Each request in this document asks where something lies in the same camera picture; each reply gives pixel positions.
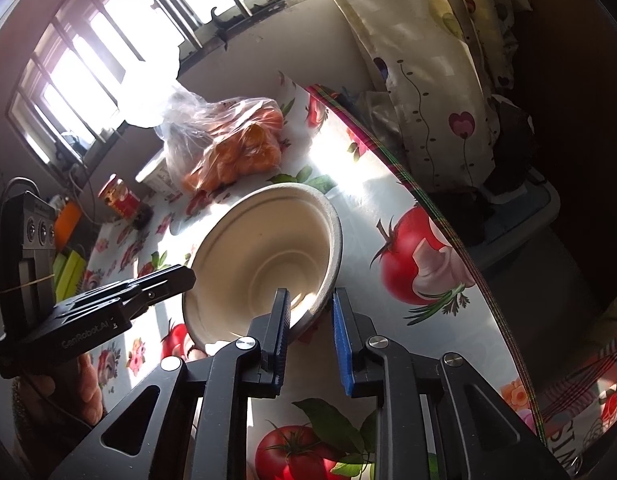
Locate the white plastic tub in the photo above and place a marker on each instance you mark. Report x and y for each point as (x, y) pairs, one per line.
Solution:
(156, 175)

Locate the yellow-green box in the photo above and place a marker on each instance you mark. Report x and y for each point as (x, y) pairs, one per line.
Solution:
(71, 272)

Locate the plastic bag of oranges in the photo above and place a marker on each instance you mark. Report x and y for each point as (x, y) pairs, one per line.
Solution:
(228, 145)

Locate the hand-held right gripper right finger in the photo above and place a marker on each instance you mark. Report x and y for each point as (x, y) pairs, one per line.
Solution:
(341, 345)

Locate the grey storage bin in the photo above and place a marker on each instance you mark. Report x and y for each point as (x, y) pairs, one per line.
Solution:
(518, 225)

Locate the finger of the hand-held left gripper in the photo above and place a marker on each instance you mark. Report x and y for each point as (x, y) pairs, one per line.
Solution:
(163, 282)

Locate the heart print curtain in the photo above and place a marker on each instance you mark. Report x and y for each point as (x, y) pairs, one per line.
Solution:
(423, 60)

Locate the dark cloth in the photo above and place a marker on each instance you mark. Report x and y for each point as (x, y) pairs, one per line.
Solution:
(510, 145)

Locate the beige paper bowl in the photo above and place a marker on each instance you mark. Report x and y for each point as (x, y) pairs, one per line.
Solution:
(273, 255)

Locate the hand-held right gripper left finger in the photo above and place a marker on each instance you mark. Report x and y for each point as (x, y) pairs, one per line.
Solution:
(283, 330)

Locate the orange plastic object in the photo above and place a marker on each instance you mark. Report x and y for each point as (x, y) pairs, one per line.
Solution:
(68, 222)

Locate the barred window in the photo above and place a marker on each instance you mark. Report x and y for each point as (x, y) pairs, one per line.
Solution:
(113, 35)

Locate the vegetable print tablecloth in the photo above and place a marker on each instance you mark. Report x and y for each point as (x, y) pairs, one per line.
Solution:
(388, 220)

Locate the black hook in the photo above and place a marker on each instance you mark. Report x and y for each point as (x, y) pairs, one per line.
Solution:
(219, 25)

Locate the person's left hand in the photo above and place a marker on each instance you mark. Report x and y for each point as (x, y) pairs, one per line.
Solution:
(91, 390)

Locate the red label sauce jar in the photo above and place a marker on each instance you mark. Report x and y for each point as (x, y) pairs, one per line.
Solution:
(121, 200)

